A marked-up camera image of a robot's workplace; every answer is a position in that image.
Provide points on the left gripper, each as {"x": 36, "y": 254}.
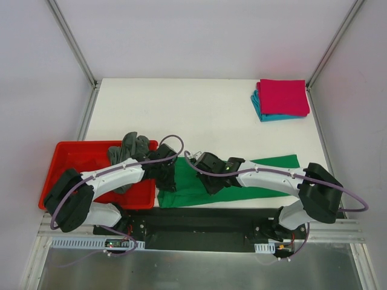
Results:
{"x": 166, "y": 180}

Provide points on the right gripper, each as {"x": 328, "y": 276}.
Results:
{"x": 208, "y": 182}

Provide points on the green t shirt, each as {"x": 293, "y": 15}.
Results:
{"x": 190, "y": 191}

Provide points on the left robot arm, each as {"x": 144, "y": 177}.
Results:
{"x": 72, "y": 200}

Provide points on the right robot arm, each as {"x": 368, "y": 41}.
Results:
{"x": 317, "y": 192}

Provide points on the grey t shirt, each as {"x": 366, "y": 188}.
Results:
{"x": 131, "y": 144}

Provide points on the folded teal t shirt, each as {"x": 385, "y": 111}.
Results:
{"x": 268, "y": 117}

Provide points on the red plastic bin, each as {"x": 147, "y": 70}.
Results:
{"x": 86, "y": 156}

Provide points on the folded magenta t shirt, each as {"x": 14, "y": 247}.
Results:
{"x": 283, "y": 97}

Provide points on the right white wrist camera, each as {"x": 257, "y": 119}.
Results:
{"x": 194, "y": 157}

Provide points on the right slotted cable duct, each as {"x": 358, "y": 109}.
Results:
{"x": 265, "y": 248}

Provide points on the slotted cable duct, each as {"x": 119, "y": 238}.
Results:
{"x": 86, "y": 243}
{"x": 265, "y": 248}

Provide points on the left slotted cable duct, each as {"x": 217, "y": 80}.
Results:
{"x": 86, "y": 243}

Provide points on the left aluminium frame post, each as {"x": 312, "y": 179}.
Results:
{"x": 71, "y": 41}

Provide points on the aluminium frame post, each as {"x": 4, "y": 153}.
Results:
{"x": 71, "y": 41}
{"x": 349, "y": 18}

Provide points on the right aluminium frame post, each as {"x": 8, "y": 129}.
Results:
{"x": 349, "y": 18}

